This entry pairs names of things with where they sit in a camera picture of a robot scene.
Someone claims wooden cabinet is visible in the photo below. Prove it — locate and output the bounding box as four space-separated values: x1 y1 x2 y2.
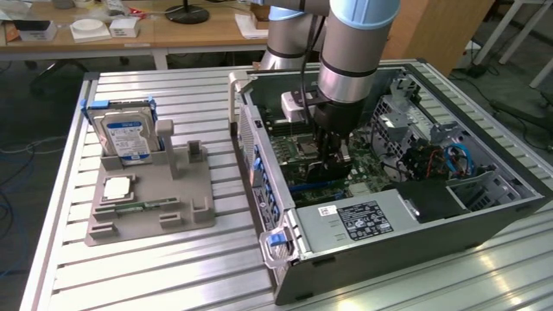
379 0 498 77

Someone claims black floor stand leg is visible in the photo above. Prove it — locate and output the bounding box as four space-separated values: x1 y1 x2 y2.
490 98 553 121

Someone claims grey power supply unit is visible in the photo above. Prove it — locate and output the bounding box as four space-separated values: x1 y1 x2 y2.
294 189 422 253

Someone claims white cardboard box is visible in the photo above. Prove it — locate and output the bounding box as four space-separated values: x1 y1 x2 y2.
234 12 269 40

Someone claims CPU socket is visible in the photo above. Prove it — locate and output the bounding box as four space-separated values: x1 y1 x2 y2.
294 135 321 156

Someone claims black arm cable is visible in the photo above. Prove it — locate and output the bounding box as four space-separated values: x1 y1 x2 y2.
297 14 329 109

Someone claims perforated metal drive cage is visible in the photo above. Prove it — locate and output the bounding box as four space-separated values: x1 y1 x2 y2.
373 76 435 143

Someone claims low-profile GPU card black fan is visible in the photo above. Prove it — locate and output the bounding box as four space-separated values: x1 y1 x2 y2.
281 157 351 188

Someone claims white box black top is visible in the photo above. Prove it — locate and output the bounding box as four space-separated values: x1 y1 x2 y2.
11 19 57 42

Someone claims white square dish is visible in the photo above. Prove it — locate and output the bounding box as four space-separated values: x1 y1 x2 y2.
70 18 114 43

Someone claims small white box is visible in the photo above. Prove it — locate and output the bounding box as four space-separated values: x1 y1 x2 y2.
106 17 141 38

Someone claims grey parts rack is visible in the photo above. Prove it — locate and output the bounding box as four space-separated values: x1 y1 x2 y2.
83 119 217 249

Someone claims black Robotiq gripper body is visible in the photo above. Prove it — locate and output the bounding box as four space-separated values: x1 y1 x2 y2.
313 100 363 135

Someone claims black lamp base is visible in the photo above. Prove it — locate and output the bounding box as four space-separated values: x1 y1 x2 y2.
165 0 210 25

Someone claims green RAM stick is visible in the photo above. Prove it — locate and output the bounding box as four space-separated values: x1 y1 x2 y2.
111 198 181 211

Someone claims wooden desk white frame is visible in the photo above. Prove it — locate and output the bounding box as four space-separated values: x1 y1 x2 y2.
0 0 389 71

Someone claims blue wire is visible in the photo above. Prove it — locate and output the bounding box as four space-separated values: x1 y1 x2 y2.
443 143 475 178

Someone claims black wire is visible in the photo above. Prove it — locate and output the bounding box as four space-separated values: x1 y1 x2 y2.
379 142 415 182

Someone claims long blue expansion slot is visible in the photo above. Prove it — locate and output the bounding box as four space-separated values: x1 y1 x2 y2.
291 183 335 192

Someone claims green motherboard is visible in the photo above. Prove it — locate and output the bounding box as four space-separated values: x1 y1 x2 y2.
266 115 397 208

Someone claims black chair base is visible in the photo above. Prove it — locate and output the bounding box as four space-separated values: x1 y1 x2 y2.
27 60 89 97

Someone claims black open PC case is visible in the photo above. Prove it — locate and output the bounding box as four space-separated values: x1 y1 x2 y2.
226 58 553 307

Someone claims white table frame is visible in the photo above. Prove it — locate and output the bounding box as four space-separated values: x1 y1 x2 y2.
472 0 553 89

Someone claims grey card retention bracket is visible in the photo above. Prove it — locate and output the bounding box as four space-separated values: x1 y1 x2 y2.
227 71 254 126

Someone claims hard disk with blue caddy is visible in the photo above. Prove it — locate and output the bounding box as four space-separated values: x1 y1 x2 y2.
79 96 157 167

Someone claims silver CPU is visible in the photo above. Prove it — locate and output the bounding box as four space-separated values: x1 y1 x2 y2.
102 177 134 199

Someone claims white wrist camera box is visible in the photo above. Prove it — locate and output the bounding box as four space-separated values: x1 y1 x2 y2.
279 91 314 123

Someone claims grey metal disk bay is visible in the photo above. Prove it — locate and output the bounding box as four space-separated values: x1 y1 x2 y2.
443 163 523 211

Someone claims black air shroud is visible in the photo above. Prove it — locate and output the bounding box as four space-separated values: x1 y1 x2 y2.
397 179 470 223

